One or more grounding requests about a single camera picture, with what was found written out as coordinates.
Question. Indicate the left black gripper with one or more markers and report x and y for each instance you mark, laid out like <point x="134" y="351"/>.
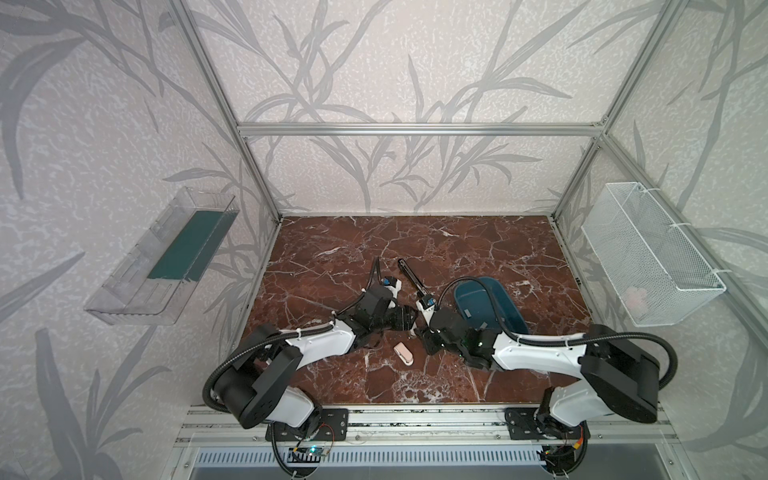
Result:
<point x="399" y="315"/>

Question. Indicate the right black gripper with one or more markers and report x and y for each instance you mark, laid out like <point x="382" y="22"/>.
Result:
<point x="438" y="335"/>

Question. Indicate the black stapler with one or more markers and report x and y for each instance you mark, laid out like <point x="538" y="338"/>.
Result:
<point x="412" y="277"/>

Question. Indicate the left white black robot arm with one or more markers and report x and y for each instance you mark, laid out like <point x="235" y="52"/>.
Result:
<point x="254" y="382"/>

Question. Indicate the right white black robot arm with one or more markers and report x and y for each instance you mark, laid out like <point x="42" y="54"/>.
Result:
<point x="615" y="372"/>

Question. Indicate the teal plastic tray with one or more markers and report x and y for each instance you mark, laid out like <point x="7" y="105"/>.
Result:
<point x="474" y="304"/>

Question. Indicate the small green circuit board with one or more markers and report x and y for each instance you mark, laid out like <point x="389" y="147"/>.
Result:
<point x="313" y="453"/>

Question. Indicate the pink object in basket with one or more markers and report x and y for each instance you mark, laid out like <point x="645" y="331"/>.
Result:
<point x="636" y="301"/>

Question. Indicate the green pad in bin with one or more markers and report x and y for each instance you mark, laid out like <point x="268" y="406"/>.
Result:
<point x="193" y="248"/>

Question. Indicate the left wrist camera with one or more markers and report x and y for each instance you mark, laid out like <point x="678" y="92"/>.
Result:
<point x="393" y="284"/>

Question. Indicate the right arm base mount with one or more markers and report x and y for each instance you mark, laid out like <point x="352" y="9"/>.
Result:
<point x="537" y="423"/>

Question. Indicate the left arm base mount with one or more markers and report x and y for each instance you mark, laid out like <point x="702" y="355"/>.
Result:
<point x="325" y="424"/>

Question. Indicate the slotted grey cable duct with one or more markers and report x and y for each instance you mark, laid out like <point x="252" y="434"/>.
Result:
<point x="509" y="455"/>

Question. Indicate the aluminium front rail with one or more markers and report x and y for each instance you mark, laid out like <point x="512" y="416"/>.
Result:
<point x="418" y="424"/>

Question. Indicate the white wire mesh basket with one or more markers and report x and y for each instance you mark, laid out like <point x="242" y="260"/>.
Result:
<point x="640" y="245"/>

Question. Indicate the clear plastic wall bin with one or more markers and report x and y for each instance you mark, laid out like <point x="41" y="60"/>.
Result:
<point x="128" y="296"/>

